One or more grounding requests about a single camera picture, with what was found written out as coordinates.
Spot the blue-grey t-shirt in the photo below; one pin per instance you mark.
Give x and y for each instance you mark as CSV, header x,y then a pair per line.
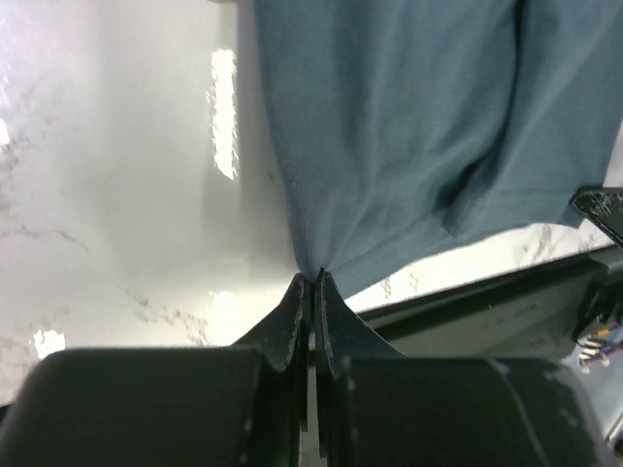
x,y
404,129

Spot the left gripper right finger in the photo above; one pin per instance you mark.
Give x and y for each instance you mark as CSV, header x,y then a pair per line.
x,y
378,407

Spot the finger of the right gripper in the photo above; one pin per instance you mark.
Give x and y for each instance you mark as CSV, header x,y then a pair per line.
x,y
603,208

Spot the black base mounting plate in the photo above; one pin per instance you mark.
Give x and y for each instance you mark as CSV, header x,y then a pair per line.
x,y
538,312

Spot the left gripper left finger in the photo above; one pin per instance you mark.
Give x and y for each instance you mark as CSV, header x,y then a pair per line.
x,y
244,404

